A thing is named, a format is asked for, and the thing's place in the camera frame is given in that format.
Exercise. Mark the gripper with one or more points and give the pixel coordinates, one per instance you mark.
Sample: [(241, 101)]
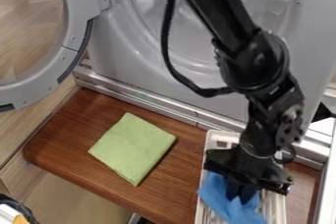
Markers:
[(253, 167)]

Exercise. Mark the blue cloth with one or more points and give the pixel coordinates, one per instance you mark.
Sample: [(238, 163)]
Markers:
[(227, 206)]

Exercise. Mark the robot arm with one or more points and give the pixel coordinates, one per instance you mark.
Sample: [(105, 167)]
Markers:
[(238, 21)]

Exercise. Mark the white basket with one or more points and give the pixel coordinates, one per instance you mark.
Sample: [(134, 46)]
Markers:
[(274, 206)]

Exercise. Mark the green cloth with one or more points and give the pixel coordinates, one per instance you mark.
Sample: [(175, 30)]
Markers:
[(131, 147)]

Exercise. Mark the washing machine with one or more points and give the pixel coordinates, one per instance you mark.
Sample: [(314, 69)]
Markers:
[(131, 47)]

